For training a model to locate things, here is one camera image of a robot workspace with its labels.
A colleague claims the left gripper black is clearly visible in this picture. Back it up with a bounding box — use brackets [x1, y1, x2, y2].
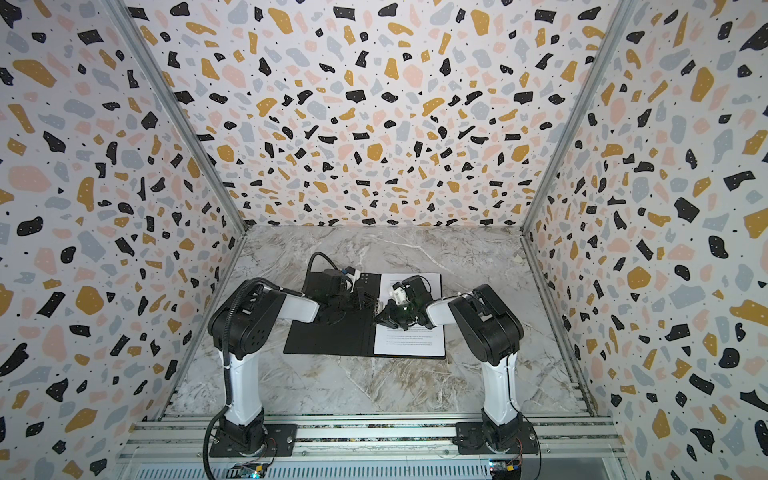
[327, 289, 374, 316]

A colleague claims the orange black file folder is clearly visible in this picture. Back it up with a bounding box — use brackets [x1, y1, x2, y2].
[283, 273, 442, 357]

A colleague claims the text page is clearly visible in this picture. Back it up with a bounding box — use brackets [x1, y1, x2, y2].
[372, 273, 446, 359]

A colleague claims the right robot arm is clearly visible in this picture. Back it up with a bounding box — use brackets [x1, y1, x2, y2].
[374, 275, 524, 452]

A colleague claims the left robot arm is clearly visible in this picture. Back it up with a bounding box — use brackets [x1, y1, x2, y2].
[207, 270, 377, 453]

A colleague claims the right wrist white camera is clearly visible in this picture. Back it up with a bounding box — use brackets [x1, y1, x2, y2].
[389, 284, 409, 305]

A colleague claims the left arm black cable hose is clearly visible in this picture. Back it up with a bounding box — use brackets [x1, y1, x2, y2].
[202, 251, 337, 480]

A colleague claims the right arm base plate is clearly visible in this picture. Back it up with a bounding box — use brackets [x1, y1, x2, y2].
[452, 420, 539, 455]

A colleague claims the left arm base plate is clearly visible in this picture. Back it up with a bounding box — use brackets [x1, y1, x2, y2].
[209, 423, 298, 461]

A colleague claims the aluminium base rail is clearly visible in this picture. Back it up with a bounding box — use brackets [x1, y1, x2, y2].
[114, 413, 633, 479]

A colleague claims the aluminium corner post left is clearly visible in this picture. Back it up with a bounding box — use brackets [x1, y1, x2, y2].
[103, 1, 247, 235]

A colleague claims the aluminium corner post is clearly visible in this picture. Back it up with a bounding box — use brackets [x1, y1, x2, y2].
[103, 1, 247, 235]
[521, 0, 637, 237]

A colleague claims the aluminium corner post right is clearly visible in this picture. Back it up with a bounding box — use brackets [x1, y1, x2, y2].
[521, 0, 637, 237]

